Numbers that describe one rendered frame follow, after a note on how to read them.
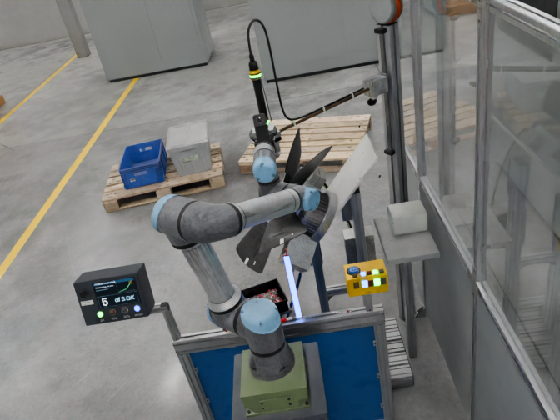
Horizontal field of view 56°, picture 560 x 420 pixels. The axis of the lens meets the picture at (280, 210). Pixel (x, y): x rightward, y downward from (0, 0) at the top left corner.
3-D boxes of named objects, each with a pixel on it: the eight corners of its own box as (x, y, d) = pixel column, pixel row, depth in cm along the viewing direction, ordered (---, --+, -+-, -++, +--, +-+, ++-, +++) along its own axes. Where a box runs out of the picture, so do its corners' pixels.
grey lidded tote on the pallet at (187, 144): (215, 146, 569) (207, 118, 552) (216, 170, 518) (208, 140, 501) (176, 154, 568) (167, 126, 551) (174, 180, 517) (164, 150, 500)
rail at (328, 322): (383, 317, 224) (382, 303, 220) (385, 323, 221) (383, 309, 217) (177, 348, 231) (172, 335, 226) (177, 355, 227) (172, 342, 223)
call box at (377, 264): (384, 277, 217) (382, 257, 211) (389, 294, 208) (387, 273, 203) (346, 284, 218) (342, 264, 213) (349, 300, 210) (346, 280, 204)
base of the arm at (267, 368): (292, 379, 165) (287, 357, 161) (246, 382, 168) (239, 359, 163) (297, 345, 178) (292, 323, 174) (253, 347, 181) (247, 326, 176)
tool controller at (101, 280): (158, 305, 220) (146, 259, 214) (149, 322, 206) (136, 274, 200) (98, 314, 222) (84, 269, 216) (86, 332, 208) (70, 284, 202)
